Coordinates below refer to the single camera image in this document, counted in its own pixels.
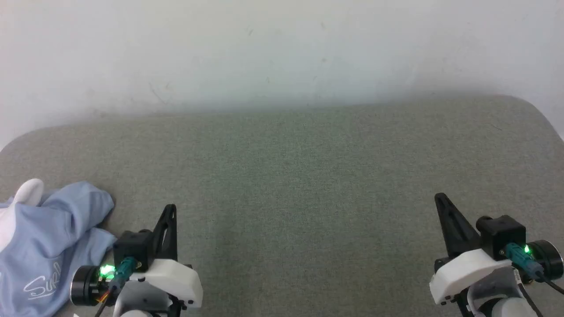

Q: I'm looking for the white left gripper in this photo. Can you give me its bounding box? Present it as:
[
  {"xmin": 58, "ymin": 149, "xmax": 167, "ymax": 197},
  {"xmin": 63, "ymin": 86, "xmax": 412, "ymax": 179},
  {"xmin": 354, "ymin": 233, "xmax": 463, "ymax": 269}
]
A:
[{"xmin": 128, "ymin": 204, "xmax": 203, "ymax": 309}]

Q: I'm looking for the teal-plug camera cable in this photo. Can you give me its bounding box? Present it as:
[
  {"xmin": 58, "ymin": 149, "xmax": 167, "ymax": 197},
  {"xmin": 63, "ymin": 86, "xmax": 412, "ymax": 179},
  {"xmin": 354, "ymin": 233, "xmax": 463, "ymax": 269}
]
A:
[
  {"xmin": 95, "ymin": 258, "xmax": 138, "ymax": 317},
  {"xmin": 504, "ymin": 243, "xmax": 564, "ymax": 295}
]

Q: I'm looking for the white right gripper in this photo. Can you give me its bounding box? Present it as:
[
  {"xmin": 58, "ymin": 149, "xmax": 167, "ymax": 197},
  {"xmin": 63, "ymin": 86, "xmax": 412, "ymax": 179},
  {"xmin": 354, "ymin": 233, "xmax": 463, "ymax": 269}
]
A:
[{"xmin": 430, "ymin": 193, "xmax": 512, "ymax": 305}]

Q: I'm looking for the beige fabric ironing board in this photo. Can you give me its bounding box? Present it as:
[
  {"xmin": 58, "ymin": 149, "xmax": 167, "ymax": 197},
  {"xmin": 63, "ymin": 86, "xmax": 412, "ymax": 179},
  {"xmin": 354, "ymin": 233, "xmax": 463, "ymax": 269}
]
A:
[{"xmin": 0, "ymin": 95, "xmax": 564, "ymax": 317}]

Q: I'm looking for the teal-plug left camera cable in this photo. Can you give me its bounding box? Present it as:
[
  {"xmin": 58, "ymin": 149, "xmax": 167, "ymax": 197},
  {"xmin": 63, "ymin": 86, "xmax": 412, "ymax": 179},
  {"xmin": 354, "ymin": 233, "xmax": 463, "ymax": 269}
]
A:
[{"xmin": 95, "ymin": 258, "xmax": 138, "ymax": 317}]

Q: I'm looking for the light blue and white shirt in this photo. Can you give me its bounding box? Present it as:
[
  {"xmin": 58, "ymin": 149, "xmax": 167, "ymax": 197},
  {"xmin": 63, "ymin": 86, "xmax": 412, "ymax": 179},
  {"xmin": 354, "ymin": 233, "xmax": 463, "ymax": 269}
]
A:
[{"xmin": 0, "ymin": 178, "xmax": 119, "ymax": 317}]

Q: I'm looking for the teal-plug right camera cable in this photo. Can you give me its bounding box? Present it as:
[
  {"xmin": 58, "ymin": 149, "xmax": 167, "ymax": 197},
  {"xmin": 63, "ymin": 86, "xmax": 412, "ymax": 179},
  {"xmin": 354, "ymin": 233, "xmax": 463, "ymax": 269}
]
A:
[{"xmin": 504, "ymin": 243, "xmax": 564, "ymax": 295}]

